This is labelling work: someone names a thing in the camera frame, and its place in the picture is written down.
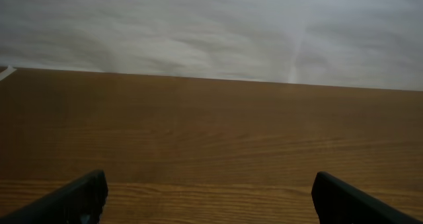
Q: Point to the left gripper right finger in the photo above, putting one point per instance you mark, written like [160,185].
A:
[350,205]

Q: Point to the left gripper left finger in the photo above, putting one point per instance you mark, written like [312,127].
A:
[66,204]

